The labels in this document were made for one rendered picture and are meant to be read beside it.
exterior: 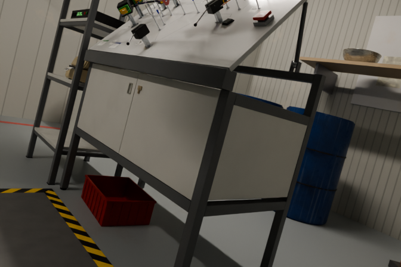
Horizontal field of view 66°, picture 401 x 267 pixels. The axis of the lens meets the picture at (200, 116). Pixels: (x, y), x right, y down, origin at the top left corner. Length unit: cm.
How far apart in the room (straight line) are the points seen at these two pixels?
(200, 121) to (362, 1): 307
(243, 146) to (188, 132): 21
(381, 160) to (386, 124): 35
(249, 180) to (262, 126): 21
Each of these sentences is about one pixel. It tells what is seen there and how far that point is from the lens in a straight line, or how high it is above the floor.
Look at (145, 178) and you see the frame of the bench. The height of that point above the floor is 38.
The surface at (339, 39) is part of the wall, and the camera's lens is 385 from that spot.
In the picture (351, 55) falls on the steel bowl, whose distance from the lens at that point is 318.
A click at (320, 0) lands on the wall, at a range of 414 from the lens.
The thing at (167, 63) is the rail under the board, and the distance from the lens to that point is 126.
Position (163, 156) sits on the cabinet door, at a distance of 124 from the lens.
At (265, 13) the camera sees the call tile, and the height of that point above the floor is 111.
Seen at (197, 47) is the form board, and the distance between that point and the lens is 125.
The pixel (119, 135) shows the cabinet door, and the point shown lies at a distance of 155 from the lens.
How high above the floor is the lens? 74
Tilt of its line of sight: 3 degrees down
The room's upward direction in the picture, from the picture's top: 15 degrees clockwise
